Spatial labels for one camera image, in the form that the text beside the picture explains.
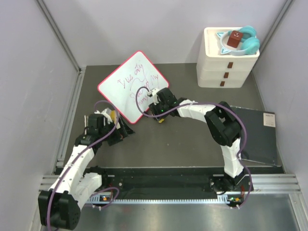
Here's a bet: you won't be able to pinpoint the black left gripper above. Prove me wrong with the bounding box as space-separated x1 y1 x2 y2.
99 116 135 146

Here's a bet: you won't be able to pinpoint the pink framed whiteboard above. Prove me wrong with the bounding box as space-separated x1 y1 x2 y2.
97 51 169 124

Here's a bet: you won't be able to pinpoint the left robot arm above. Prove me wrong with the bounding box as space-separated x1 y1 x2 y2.
38 108 134 230

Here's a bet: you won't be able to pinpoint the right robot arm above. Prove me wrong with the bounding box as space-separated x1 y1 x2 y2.
147 88 244 191

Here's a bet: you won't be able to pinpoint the white three drawer unit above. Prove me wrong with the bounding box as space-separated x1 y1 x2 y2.
196 27 260 88

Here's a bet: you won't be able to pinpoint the brown cube toy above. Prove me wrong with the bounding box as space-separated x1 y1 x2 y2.
227 30 244 48

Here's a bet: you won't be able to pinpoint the teal cat ear headphones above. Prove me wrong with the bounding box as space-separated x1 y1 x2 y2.
216 26 260 56

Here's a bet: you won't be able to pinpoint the black book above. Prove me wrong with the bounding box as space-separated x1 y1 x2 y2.
232 106 281 166

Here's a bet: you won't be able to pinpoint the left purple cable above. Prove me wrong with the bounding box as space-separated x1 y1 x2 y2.
47 100 120 228

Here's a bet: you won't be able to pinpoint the purple cable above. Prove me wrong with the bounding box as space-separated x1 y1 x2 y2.
135 86 253 209
47 100 120 228

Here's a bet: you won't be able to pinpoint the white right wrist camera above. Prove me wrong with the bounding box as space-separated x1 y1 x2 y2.
147 88 160 105

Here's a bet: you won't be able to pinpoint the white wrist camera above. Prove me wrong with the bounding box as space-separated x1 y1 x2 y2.
147 88 160 105
94 108 113 121

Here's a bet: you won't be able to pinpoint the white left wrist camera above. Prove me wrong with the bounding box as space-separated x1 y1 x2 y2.
94 108 113 121

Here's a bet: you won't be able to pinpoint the black mounting base plate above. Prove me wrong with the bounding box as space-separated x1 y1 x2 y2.
54 165 284 193

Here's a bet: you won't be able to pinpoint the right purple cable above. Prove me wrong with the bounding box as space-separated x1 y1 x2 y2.
135 86 253 209

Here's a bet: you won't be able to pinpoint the white slotted cable duct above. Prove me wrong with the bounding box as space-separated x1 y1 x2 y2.
89 193 241 205

